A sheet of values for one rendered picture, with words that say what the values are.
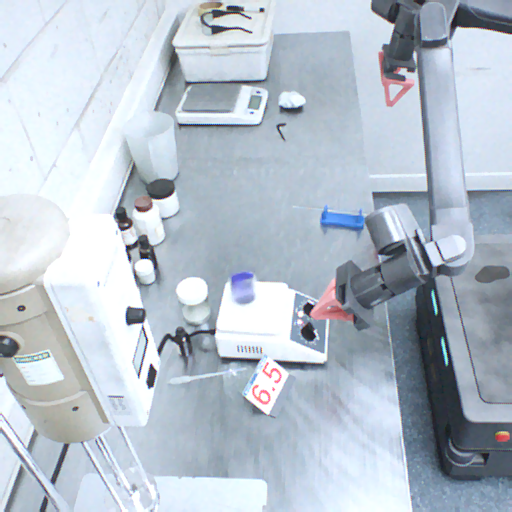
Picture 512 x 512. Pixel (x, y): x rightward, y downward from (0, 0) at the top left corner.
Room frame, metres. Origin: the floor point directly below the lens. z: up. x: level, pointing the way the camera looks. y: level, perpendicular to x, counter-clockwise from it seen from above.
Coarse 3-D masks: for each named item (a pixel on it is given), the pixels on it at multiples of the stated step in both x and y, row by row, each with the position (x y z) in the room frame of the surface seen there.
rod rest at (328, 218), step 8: (360, 208) 1.01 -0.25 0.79; (328, 216) 1.03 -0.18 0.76; (336, 216) 1.02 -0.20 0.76; (344, 216) 1.02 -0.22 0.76; (352, 216) 1.02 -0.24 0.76; (360, 216) 0.99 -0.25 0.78; (328, 224) 1.01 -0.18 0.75; (336, 224) 1.00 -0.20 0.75; (344, 224) 1.00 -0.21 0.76; (352, 224) 0.99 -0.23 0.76; (360, 224) 0.99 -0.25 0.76
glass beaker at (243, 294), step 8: (232, 264) 0.75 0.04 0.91; (240, 264) 0.75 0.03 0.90; (248, 264) 0.75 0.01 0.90; (232, 272) 0.74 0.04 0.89; (248, 272) 0.75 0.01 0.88; (248, 280) 0.71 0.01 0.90; (232, 288) 0.71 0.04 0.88; (240, 288) 0.70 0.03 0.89; (248, 288) 0.71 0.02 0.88; (256, 288) 0.72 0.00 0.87; (232, 296) 0.72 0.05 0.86; (240, 296) 0.70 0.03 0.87; (248, 296) 0.70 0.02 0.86; (256, 296) 0.72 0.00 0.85; (240, 304) 0.70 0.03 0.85; (248, 304) 0.70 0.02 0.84
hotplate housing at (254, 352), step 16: (288, 304) 0.72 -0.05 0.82; (288, 320) 0.68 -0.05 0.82; (224, 336) 0.66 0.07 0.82; (240, 336) 0.65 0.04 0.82; (256, 336) 0.65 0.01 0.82; (272, 336) 0.64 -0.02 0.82; (288, 336) 0.64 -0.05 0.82; (224, 352) 0.65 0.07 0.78; (240, 352) 0.65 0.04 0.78; (256, 352) 0.64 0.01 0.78; (272, 352) 0.63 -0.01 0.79; (288, 352) 0.63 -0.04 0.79; (304, 352) 0.62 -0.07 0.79
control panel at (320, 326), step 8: (296, 296) 0.74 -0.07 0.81; (304, 296) 0.74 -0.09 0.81; (296, 304) 0.72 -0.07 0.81; (304, 304) 0.72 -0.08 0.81; (296, 312) 0.70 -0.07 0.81; (304, 312) 0.71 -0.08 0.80; (296, 320) 0.68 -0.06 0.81; (304, 320) 0.69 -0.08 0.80; (312, 320) 0.69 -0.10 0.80; (320, 320) 0.70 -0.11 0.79; (296, 328) 0.66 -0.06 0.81; (320, 328) 0.68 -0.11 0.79; (296, 336) 0.65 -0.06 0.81; (320, 336) 0.66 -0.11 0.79; (304, 344) 0.63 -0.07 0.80; (312, 344) 0.64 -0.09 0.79; (320, 344) 0.64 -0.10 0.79; (320, 352) 0.62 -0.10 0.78
